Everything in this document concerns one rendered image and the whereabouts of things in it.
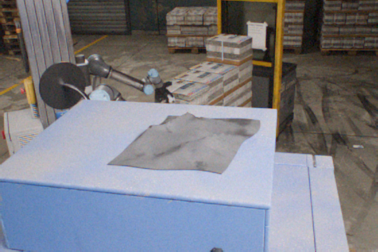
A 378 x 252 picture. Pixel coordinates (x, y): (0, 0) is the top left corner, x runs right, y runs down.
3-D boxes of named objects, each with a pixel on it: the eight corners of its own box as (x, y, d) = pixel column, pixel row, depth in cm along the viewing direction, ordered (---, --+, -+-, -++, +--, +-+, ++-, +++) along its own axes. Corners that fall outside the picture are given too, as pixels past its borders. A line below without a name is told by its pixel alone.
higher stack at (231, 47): (207, 153, 444) (204, 39, 393) (221, 142, 466) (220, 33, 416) (238, 162, 423) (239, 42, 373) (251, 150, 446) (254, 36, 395)
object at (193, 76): (173, 78, 358) (173, 77, 357) (191, 69, 379) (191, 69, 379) (208, 84, 338) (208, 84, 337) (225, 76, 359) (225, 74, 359)
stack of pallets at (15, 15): (34, 42, 1003) (23, -12, 952) (69, 42, 988) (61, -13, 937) (4, 56, 882) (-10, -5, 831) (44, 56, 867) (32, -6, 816)
